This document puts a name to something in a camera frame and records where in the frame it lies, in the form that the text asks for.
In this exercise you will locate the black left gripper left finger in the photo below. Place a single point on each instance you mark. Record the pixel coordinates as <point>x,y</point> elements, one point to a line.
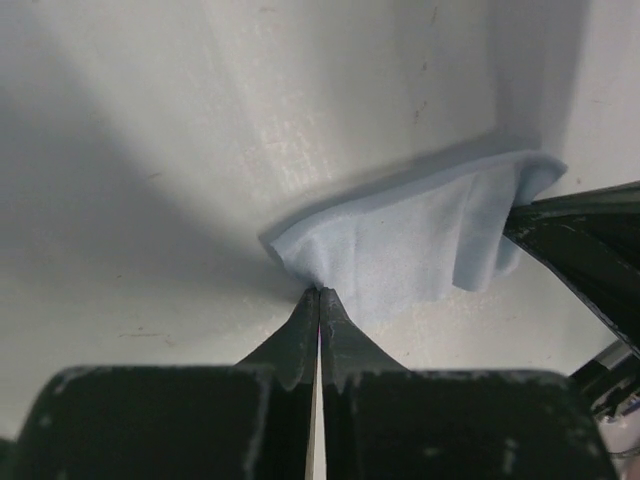
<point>250,420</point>

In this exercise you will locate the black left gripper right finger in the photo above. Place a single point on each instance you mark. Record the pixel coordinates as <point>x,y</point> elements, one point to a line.
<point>384,421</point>

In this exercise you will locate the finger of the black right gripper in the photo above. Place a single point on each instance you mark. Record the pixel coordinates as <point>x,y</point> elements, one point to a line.
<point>590,241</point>

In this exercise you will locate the light blue cleaning cloth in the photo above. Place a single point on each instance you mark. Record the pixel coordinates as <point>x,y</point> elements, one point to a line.
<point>418,239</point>

